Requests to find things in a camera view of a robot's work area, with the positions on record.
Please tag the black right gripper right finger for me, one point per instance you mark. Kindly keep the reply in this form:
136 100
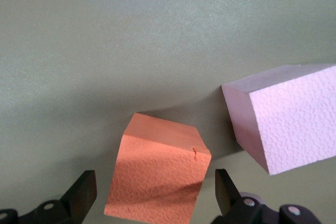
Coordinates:
225 195

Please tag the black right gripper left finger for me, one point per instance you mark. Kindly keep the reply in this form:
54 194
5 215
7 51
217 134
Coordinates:
81 195

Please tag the orange foam cube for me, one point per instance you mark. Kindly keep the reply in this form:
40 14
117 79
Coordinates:
157 171

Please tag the pink foam cube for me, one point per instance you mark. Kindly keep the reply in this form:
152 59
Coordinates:
294 119

